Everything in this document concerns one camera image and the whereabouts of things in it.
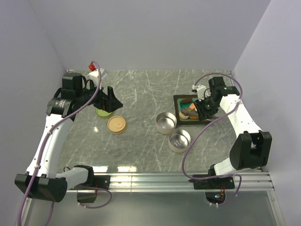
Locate tan round lid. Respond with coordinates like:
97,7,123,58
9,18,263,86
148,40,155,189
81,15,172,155
107,116,127,134

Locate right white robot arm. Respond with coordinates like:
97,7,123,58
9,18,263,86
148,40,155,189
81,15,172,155
192,73,272,188

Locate beige round bun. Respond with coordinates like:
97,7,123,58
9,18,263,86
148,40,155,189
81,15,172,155
179,111,190,120

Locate steel lunch tin front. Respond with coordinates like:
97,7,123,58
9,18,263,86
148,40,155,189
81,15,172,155
168,129,191,153

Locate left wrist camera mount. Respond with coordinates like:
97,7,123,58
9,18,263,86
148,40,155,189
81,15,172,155
87,64,108,86

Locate black teal square tray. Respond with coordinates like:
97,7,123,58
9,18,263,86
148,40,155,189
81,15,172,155
173,95,212,125

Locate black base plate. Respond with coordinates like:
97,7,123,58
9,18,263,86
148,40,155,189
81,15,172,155
91,175,111,190
189,176,235,190

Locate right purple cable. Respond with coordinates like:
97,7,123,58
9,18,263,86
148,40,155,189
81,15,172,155
182,72,243,207

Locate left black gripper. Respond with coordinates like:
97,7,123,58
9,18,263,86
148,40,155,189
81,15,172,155
77,79,123,113

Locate green round lid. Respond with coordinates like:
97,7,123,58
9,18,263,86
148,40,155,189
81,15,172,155
95,108,114,119

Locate dark brown sausage piece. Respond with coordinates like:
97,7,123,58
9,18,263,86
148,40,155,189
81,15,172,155
181,97,193,105

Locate orange salmon piece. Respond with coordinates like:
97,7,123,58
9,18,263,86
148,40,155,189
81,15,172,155
189,103,197,112

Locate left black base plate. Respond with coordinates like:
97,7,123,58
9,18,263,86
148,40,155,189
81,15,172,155
91,175,111,190

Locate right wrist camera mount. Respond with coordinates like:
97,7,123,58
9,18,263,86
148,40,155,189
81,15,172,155
192,84,206,101

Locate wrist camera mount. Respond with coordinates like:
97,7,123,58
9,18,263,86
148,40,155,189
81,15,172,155
87,64,108,86
192,84,206,101

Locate metal tongs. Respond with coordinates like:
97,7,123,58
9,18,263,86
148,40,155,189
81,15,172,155
180,107,218,121

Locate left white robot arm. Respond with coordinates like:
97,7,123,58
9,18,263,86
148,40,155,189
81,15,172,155
15,70,123,202

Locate steel lunch tin near tray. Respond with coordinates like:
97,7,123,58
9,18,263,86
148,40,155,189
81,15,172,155
156,112,177,135

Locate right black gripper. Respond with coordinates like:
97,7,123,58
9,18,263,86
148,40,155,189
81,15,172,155
193,95,219,121

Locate brown fried cutlet piece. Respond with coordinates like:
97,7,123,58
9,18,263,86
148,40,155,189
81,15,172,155
189,115,199,120

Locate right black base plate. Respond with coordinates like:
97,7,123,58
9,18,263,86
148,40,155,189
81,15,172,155
189,176,235,190

